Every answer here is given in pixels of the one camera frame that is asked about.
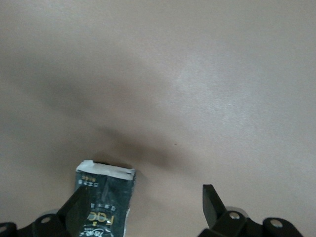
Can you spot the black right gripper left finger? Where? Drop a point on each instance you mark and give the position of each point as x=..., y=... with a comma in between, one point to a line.
x=76, y=209

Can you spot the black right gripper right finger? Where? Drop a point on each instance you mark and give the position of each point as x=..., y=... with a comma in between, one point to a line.
x=214, y=209

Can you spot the black printed trash packet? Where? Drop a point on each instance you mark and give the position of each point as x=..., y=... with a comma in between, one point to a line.
x=111, y=190

